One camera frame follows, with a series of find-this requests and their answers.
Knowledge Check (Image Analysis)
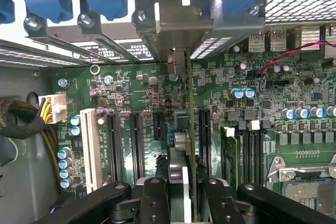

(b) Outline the short black expansion slot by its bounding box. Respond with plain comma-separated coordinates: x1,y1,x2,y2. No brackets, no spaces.
153,111,165,141

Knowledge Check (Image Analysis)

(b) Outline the silver panel screw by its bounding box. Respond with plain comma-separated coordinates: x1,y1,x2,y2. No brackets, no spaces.
25,15,40,29
248,5,261,17
80,13,93,26
135,10,148,22

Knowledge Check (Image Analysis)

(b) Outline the braided power cable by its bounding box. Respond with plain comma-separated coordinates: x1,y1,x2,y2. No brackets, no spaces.
0,99,62,196

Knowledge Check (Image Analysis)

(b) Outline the silver USB port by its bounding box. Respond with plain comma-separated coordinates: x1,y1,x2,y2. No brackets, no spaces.
247,30,266,53
269,29,287,52

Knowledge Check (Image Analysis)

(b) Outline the black open PC case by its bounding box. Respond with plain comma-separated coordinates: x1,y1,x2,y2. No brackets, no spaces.
0,0,336,224

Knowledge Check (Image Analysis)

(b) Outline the long black expansion slot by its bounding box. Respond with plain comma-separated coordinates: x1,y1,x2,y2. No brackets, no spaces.
198,108,212,178
107,112,124,183
129,111,145,180

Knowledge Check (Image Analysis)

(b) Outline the white power connector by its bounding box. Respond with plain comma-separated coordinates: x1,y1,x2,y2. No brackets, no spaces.
38,93,68,125

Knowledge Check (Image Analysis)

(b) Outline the metal slot cover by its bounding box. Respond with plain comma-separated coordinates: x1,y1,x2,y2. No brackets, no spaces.
78,11,141,64
0,37,79,68
24,15,118,65

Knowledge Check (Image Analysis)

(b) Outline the green motherboard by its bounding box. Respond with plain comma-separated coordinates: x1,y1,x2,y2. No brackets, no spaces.
51,48,336,219

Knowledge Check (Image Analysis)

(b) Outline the black RAM slot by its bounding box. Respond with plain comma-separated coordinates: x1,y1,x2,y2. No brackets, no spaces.
248,120,261,186
221,126,239,190
259,121,267,185
237,123,249,187

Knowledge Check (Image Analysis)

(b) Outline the red and black wire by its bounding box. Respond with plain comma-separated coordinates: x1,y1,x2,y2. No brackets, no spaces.
256,40,336,95

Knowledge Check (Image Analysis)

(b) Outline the CPU socket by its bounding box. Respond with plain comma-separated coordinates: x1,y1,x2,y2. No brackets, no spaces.
266,154,336,218

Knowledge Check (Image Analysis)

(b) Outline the silver port block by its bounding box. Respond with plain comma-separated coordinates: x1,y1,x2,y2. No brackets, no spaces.
300,26,321,51
324,24,336,59

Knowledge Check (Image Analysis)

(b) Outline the white expansion slot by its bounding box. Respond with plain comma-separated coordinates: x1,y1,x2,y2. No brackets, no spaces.
79,108,103,195

